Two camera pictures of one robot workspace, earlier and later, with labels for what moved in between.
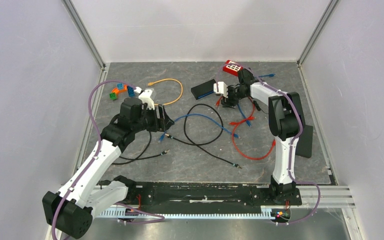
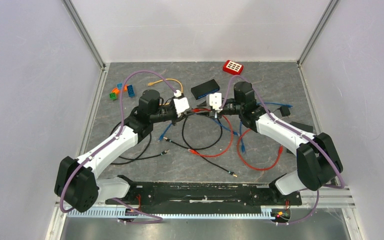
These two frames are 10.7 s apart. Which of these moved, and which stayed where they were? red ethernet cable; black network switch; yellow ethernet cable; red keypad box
Moved: red ethernet cable
Stayed: black network switch; red keypad box; yellow ethernet cable
